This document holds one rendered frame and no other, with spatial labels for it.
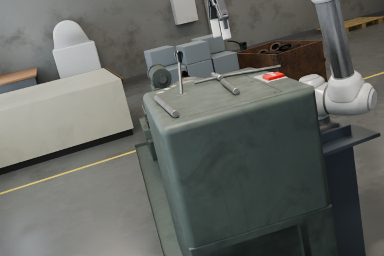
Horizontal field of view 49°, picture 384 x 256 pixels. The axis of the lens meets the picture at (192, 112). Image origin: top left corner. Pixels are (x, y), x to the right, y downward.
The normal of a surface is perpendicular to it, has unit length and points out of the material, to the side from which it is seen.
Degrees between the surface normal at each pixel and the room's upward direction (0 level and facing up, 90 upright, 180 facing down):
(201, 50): 90
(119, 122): 90
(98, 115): 90
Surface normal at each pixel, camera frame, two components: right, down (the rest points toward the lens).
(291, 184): 0.21, 0.22
